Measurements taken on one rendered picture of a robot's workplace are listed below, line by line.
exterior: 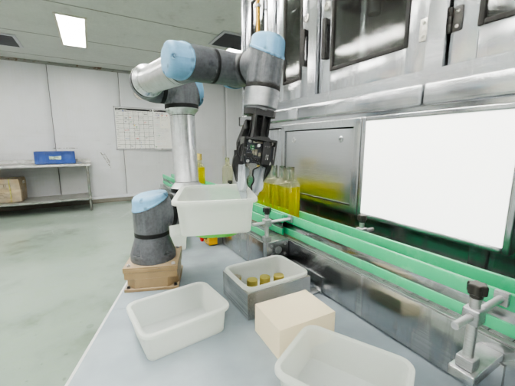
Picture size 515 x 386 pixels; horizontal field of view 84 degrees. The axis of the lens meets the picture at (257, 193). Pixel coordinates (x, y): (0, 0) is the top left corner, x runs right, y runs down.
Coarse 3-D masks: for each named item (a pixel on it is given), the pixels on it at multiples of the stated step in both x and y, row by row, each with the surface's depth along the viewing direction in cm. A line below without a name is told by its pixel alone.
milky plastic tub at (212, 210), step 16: (192, 192) 75; (208, 192) 76; (224, 192) 76; (192, 208) 56; (208, 208) 56; (224, 208) 57; (240, 208) 57; (192, 224) 57; (208, 224) 57; (224, 224) 58; (240, 224) 58
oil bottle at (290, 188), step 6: (288, 180) 111; (294, 180) 111; (282, 186) 112; (288, 186) 109; (294, 186) 110; (282, 192) 113; (288, 192) 109; (294, 192) 110; (282, 198) 113; (288, 198) 110; (294, 198) 111; (282, 204) 114; (288, 204) 110; (294, 204) 111; (282, 210) 114; (288, 210) 111; (294, 210) 112
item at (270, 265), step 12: (240, 264) 94; (252, 264) 96; (264, 264) 98; (276, 264) 101; (288, 264) 96; (252, 276) 96; (288, 276) 96; (300, 276) 86; (252, 288) 78; (264, 288) 80
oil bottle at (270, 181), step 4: (268, 180) 121; (272, 180) 119; (268, 184) 121; (272, 184) 119; (268, 188) 121; (272, 188) 119; (268, 192) 122; (272, 192) 120; (268, 196) 122; (272, 196) 120; (268, 200) 122; (272, 200) 120; (268, 204) 122; (272, 204) 120
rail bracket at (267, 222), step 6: (264, 210) 99; (270, 210) 100; (264, 216) 101; (288, 216) 106; (258, 222) 99; (264, 222) 100; (270, 222) 100; (276, 222) 103; (264, 228) 101; (264, 234) 102; (264, 240) 101; (270, 240) 102
